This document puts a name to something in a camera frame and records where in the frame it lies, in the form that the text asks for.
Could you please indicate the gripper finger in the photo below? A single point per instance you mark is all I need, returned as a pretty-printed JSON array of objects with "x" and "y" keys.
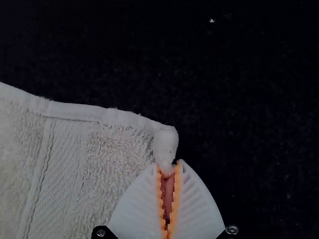
[
  {"x": 139, "y": 211},
  {"x": 197, "y": 211}
]

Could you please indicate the pale towel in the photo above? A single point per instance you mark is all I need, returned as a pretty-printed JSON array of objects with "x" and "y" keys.
[{"x": 62, "y": 161}]

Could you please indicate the black mat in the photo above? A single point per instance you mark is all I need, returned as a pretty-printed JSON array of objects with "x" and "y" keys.
[{"x": 224, "y": 87}]

